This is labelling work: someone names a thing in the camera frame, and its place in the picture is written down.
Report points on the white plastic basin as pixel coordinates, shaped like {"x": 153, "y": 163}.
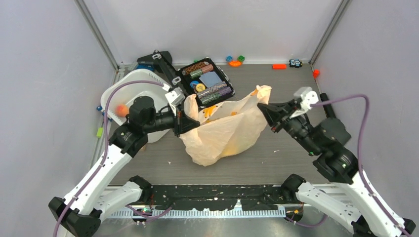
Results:
{"x": 128, "y": 93}

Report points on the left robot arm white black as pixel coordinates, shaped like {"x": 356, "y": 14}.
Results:
{"x": 83, "y": 209}

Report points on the translucent plastic bag banana print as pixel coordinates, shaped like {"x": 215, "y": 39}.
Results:
{"x": 227, "y": 128}

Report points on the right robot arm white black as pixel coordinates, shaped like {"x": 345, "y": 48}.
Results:
{"x": 363, "y": 217}

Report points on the black poker chip case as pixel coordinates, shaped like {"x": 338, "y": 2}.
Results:
{"x": 203, "y": 78}

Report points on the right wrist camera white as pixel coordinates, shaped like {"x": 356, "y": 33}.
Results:
{"x": 306, "y": 97}

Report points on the orange block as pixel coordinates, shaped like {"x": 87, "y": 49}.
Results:
{"x": 279, "y": 66}

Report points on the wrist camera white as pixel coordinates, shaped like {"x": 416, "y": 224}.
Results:
{"x": 175, "y": 97}
{"x": 306, "y": 97}

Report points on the orange fake peach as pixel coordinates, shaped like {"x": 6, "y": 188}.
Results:
{"x": 122, "y": 110}

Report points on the black microphone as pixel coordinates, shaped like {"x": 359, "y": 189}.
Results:
{"x": 328, "y": 109}

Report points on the green clip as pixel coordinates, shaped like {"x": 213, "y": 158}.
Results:
{"x": 99, "y": 132}

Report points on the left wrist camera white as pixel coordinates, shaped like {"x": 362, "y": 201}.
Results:
{"x": 175, "y": 97}

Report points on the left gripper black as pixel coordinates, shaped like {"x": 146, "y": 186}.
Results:
{"x": 182, "y": 123}

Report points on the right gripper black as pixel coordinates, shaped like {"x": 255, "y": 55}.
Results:
{"x": 272, "y": 111}

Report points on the small toy car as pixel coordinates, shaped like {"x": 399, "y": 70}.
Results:
{"x": 295, "y": 63}

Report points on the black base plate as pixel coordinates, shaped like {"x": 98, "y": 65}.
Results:
{"x": 217, "y": 197}

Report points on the orange corner piece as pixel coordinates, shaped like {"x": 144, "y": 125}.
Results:
{"x": 316, "y": 73}

